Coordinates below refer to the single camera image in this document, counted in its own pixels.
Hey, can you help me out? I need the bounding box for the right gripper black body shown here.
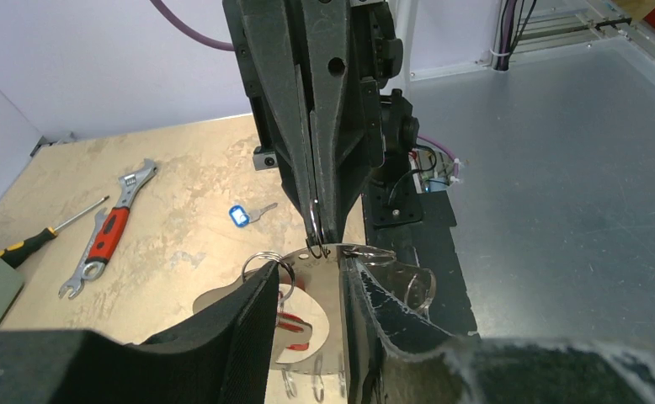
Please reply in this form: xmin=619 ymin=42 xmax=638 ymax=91
xmin=222 ymin=0 xmax=406 ymax=168

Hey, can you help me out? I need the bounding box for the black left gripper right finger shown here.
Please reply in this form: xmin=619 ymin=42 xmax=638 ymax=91
xmin=339 ymin=258 xmax=655 ymax=403

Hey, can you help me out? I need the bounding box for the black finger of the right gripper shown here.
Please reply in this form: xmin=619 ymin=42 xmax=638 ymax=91
xmin=237 ymin=1 xmax=314 ymax=245
xmin=299 ymin=1 xmax=381 ymax=243

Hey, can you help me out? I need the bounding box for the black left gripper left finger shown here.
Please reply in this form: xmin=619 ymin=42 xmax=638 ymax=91
xmin=0 ymin=263 xmax=279 ymax=403

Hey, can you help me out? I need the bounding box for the silver metal key holder plate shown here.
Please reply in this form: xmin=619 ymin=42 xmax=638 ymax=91
xmin=192 ymin=243 xmax=437 ymax=404

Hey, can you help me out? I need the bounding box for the silver split key ring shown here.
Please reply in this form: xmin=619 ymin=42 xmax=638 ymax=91
xmin=306 ymin=199 xmax=330 ymax=260

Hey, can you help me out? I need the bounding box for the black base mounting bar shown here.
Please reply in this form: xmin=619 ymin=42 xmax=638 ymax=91
xmin=362 ymin=184 xmax=479 ymax=338

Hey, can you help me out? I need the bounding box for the silver open-end wrench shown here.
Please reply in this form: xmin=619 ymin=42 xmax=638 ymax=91
xmin=58 ymin=208 xmax=108 ymax=300

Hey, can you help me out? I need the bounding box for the black yellow screwdriver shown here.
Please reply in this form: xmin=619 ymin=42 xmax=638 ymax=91
xmin=0 ymin=195 xmax=109 ymax=268

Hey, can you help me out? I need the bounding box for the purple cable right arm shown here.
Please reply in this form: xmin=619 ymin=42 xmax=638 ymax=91
xmin=148 ymin=0 xmax=237 ymax=53

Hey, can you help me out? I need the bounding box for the red handled adjustable wrench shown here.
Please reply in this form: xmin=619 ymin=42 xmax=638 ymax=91
xmin=80 ymin=158 xmax=158 ymax=280

